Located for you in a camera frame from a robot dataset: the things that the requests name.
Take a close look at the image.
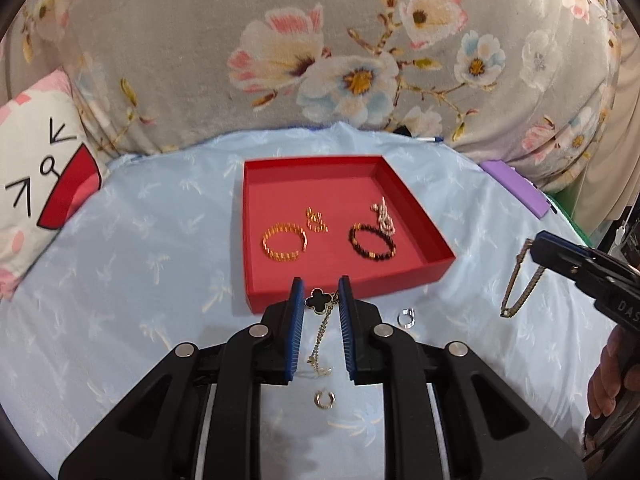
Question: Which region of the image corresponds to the black clover gold necklace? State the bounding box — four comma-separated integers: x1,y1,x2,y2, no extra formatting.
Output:
304,287,341,378

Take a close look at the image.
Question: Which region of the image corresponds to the gold chain bracelet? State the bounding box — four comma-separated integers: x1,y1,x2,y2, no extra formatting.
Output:
499,238,548,319

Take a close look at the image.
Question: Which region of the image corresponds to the person's hand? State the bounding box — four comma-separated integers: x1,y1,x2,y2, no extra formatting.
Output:
587,326,639,419

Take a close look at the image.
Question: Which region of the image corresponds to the gold hoop earring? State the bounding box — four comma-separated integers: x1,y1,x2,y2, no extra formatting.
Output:
314,390,335,410

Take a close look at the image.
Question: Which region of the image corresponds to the purple box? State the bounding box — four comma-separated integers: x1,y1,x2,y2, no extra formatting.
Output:
480,160,550,219

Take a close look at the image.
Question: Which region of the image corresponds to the red shallow tray box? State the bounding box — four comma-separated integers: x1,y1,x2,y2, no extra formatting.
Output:
242,155,456,313

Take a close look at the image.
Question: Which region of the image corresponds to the light blue bedsheet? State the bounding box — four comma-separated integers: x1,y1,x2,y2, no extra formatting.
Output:
1,125,612,474

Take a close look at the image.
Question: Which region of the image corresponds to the blue white pen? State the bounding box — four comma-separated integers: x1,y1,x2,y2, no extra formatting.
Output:
413,136,444,143

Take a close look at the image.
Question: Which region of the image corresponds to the grey floral quilt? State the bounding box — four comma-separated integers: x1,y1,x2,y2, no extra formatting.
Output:
1,0,630,188

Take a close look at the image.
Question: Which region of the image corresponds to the white red cartoon pillow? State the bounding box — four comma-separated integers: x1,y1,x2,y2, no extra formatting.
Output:
0,70,106,300

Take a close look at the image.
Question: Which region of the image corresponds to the dark brown beaded bracelet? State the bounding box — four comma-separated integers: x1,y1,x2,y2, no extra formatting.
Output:
347,222,398,265

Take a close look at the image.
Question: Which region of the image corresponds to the gold beaded bracelet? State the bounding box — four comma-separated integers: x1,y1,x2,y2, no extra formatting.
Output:
261,222,308,265

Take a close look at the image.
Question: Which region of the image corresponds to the rose gold chain jewelry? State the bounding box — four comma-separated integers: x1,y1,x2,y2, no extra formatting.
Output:
371,197,396,236

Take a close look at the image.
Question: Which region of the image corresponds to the small gold chain piece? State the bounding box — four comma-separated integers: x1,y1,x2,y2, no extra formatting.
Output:
304,206,330,234

